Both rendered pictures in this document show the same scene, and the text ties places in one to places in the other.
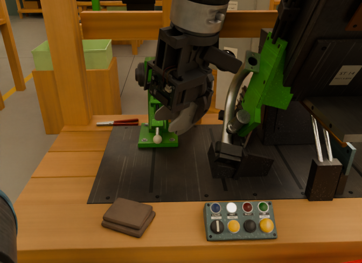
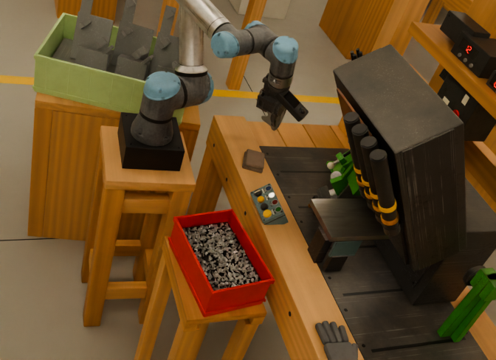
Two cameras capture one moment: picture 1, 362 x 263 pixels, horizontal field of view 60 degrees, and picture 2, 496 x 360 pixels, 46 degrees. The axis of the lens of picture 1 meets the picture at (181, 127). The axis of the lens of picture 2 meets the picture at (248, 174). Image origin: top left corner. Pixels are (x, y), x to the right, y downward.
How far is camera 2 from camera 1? 1.67 m
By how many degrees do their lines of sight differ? 53
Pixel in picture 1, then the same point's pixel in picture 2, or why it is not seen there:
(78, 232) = (238, 145)
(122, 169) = (297, 157)
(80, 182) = (278, 143)
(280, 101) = (353, 186)
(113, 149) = (317, 151)
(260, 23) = (486, 172)
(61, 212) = (248, 137)
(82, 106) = not seen: hidden behind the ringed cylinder
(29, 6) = not seen: outside the picture
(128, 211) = (255, 157)
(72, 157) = (302, 136)
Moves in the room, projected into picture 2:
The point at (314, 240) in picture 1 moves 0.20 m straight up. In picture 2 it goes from (269, 242) to (288, 198)
